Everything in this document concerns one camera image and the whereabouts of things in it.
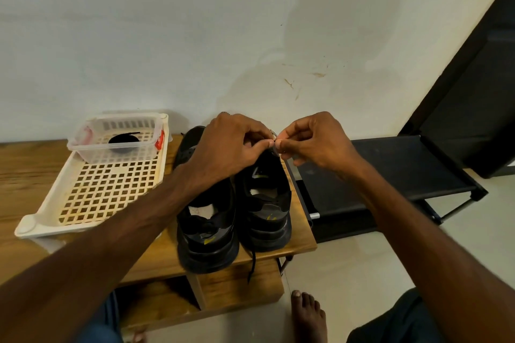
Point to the person's left hand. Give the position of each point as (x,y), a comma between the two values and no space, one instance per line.
(225,146)

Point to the person's right hand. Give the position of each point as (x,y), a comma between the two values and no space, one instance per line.
(322,142)

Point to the black shoe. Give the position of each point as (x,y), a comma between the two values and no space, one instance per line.
(207,242)
(265,218)

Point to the black shoelaces bundle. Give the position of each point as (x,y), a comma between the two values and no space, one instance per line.
(124,138)

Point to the person's left forearm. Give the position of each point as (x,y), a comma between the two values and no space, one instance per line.
(80,266)

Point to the person's right forearm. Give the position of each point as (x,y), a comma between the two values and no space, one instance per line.
(438,258)

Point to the person's blue shorts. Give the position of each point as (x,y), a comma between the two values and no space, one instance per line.
(394,323)

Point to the red label sticker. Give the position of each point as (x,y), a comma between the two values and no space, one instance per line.
(159,140)

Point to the black shoe rack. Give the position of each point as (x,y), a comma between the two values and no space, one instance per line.
(386,178)

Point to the small white plastic basket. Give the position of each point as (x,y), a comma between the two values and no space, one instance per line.
(88,154)

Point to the large white plastic tray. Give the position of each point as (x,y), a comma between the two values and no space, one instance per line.
(96,194)

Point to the dark door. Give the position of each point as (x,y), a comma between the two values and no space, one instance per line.
(475,89)

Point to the low wooden table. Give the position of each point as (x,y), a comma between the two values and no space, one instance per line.
(20,186)

